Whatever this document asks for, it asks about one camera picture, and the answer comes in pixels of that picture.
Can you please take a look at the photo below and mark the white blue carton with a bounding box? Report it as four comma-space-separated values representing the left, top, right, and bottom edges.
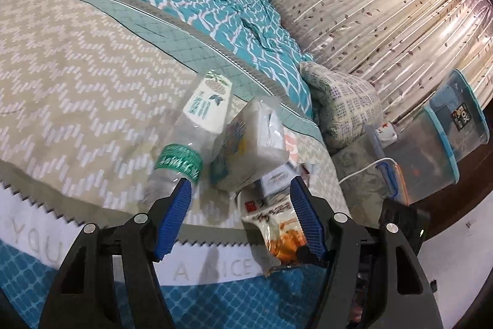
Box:
258, 163, 305, 199

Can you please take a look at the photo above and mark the white tissue pack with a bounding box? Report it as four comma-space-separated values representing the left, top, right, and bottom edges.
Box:
210, 98, 289, 193

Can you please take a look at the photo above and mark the clear plastic bottle green label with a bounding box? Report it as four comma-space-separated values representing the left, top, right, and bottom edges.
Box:
142, 71, 235, 206

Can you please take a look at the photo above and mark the grid patterned pillow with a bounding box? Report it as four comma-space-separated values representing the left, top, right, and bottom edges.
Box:
299, 61, 384, 150

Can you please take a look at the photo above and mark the clear container blue rim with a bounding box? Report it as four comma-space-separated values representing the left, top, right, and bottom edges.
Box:
429, 69, 490, 164
385, 107, 461, 204

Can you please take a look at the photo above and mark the orange noodle wrapper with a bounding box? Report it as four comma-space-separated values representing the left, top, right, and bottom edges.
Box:
239, 194, 320, 276

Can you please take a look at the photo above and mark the leaf patterned curtain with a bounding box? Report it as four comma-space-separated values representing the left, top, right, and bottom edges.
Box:
266, 0, 493, 129

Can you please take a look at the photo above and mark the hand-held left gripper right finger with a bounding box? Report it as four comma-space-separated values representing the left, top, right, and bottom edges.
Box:
289, 177, 442, 329

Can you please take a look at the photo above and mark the white cup with spoon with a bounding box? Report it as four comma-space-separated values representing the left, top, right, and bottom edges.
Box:
372, 122, 399, 142

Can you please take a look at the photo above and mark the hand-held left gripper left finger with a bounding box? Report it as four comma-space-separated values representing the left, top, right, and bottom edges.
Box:
39, 179, 193, 329

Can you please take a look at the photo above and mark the clear storage box blue latch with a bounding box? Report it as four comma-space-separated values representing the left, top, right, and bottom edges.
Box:
331, 121, 409, 214

